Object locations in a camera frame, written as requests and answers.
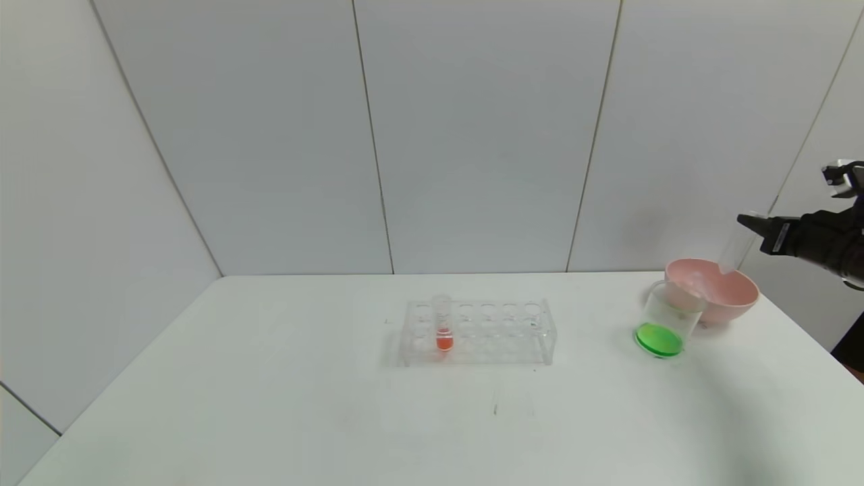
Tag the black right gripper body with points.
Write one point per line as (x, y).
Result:
(782, 236)

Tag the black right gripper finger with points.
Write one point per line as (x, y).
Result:
(749, 223)

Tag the test tube with blue pigment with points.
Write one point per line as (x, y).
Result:
(734, 250)

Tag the clear glass beaker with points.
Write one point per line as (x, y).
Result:
(661, 331)

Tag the clear plastic test tube rack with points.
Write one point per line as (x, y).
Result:
(482, 337)

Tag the test tube with red pigment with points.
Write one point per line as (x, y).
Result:
(444, 341)

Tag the pink bowl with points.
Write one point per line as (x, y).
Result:
(719, 290)

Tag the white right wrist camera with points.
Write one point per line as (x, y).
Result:
(842, 177)

